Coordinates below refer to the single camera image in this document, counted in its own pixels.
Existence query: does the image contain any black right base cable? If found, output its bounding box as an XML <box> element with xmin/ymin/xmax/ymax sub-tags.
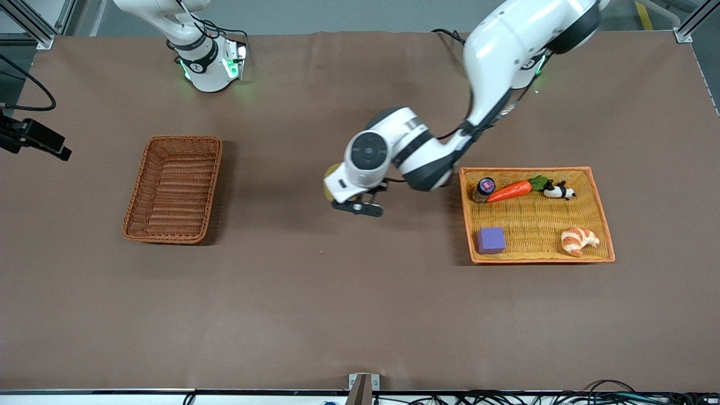
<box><xmin>169</xmin><ymin>0</ymin><xmax>250</xmax><ymax>48</ymax></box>

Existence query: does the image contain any small jar purple lid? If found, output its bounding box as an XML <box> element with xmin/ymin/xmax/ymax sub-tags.
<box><xmin>471</xmin><ymin>177</ymin><xmax>496</xmax><ymax>203</ymax></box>

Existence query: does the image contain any brown wicker basket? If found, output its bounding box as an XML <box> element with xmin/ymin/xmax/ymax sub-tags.
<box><xmin>122</xmin><ymin>135</ymin><xmax>223</xmax><ymax>245</ymax></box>

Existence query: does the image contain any purple foam cube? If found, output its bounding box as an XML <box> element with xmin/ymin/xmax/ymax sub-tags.
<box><xmin>477</xmin><ymin>227</ymin><xmax>507</xmax><ymax>255</ymax></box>

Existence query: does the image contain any orange wicker basket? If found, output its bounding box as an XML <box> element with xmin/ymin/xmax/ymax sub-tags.
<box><xmin>459</xmin><ymin>166</ymin><xmax>615</xmax><ymax>264</ymax></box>

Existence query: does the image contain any black white panda toy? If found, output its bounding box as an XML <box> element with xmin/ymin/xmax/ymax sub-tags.
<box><xmin>542</xmin><ymin>180</ymin><xmax>577</xmax><ymax>201</ymax></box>

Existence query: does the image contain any clear yellowish tape roll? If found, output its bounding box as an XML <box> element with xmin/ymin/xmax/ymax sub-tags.
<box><xmin>323</xmin><ymin>162</ymin><xmax>361</xmax><ymax>203</ymax></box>

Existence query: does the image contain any black cable bundle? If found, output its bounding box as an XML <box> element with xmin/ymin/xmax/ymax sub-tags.
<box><xmin>371</xmin><ymin>380</ymin><xmax>720</xmax><ymax>405</ymax></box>

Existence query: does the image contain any orange toy carrot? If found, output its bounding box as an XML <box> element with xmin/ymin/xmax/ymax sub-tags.
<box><xmin>485</xmin><ymin>175</ymin><xmax>551</xmax><ymax>204</ymax></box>

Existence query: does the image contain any black left base cable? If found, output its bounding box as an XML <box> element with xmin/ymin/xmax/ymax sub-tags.
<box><xmin>431</xmin><ymin>28</ymin><xmax>469</xmax><ymax>47</ymax></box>

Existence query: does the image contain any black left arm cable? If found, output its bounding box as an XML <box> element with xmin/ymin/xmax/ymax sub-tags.
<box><xmin>385</xmin><ymin>84</ymin><xmax>532</xmax><ymax>184</ymax></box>

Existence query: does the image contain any aluminium frame post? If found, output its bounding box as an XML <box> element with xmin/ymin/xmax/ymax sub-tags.
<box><xmin>0</xmin><ymin>0</ymin><xmax>77</xmax><ymax>50</ymax></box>
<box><xmin>677</xmin><ymin>0</ymin><xmax>712</xmax><ymax>43</ymax></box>

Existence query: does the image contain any brown table cover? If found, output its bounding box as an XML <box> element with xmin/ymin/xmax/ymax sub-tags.
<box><xmin>0</xmin><ymin>31</ymin><xmax>720</xmax><ymax>392</ymax></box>

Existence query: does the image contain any toy croissant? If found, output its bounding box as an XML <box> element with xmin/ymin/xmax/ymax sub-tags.
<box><xmin>561</xmin><ymin>227</ymin><xmax>601</xmax><ymax>258</ymax></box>

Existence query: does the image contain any black base cable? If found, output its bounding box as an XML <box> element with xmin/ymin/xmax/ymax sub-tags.
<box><xmin>169</xmin><ymin>0</ymin><xmax>250</xmax><ymax>48</ymax></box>
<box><xmin>431</xmin><ymin>28</ymin><xmax>469</xmax><ymax>47</ymax></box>

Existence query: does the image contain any grey metal camera bracket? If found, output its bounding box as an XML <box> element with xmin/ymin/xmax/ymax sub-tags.
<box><xmin>348</xmin><ymin>373</ymin><xmax>381</xmax><ymax>405</ymax></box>

